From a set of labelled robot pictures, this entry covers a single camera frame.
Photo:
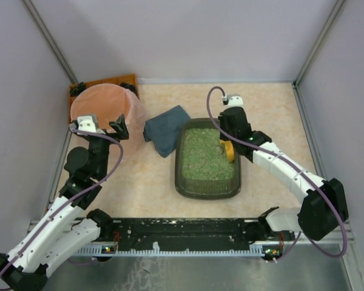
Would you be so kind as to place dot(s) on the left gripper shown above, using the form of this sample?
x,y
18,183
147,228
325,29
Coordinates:
x,y
102,145

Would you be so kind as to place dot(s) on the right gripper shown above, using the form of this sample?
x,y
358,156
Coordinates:
x,y
234,113

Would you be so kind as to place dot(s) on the bin with pink bag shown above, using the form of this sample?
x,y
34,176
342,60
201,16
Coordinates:
x,y
108,102

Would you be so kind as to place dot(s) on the yellow litter scoop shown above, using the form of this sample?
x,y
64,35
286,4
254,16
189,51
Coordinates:
x,y
228,149

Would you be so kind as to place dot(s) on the dark green litter box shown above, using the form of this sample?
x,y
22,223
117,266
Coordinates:
x,y
202,170

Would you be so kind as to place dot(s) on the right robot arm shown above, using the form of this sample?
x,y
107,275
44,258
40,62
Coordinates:
x,y
322,202

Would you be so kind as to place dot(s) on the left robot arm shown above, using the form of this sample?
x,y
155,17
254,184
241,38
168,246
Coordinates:
x,y
29,265

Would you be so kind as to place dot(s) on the grey-blue cloth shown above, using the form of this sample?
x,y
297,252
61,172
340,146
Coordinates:
x,y
163,130

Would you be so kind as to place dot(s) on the orange wooden tray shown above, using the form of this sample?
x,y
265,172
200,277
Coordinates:
x,y
116,80

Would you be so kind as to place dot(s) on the black object in tray corner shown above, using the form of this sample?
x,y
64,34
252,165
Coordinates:
x,y
77,89

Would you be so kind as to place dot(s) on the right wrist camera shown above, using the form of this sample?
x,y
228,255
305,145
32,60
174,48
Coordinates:
x,y
234,100

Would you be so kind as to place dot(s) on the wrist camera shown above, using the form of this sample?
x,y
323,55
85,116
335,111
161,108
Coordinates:
x,y
234,100
85,124

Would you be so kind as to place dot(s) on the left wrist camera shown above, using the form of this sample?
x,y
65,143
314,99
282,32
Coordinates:
x,y
85,124

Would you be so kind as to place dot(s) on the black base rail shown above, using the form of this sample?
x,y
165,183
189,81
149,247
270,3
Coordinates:
x,y
190,237

